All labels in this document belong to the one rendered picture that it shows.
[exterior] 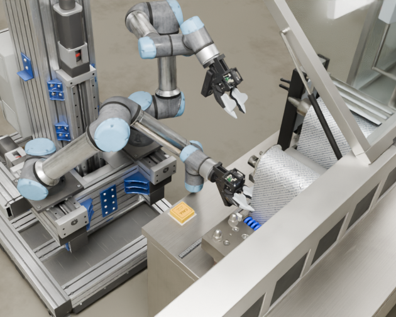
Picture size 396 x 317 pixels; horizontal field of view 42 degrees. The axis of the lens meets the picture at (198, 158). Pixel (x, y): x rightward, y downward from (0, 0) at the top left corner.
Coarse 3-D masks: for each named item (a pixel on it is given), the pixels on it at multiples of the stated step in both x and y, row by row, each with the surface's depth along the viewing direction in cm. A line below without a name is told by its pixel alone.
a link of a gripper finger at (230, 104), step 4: (224, 96) 174; (228, 96) 174; (224, 100) 175; (228, 100) 174; (232, 100) 172; (228, 104) 174; (232, 104) 173; (224, 108) 175; (228, 108) 175; (232, 108) 174; (228, 112) 175; (232, 112) 176; (236, 116) 176
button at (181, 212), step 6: (180, 204) 203; (186, 204) 204; (174, 210) 201; (180, 210) 201; (186, 210) 201; (192, 210) 201; (174, 216) 201; (180, 216) 199; (186, 216) 199; (180, 222) 199
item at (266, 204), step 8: (256, 184) 175; (256, 192) 178; (264, 192) 175; (256, 200) 180; (264, 200) 177; (272, 200) 173; (280, 200) 170; (256, 208) 182; (264, 208) 179; (272, 208) 175; (280, 208) 172; (248, 216) 188; (256, 216) 184; (264, 216) 181
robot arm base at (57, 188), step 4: (64, 176) 222; (60, 180) 218; (64, 180) 220; (56, 184) 216; (60, 184) 218; (64, 184) 221; (52, 188) 215; (56, 188) 216; (60, 188) 218; (48, 192) 215; (52, 192) 216; (56, 192) 217
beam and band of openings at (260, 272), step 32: (352, 160) 119; (384, 160) 120; (320, 192) 112; (352, 192) 112; (384, 192) 140; (288, 224) 105; (320, 224) 105; (352, 224) 131; (256, 256) 99; (288, 256) 100; (320, 256) 123; (192, 288) 93; (224, 288) 93; (256, 288) 96; (288, 288) 117
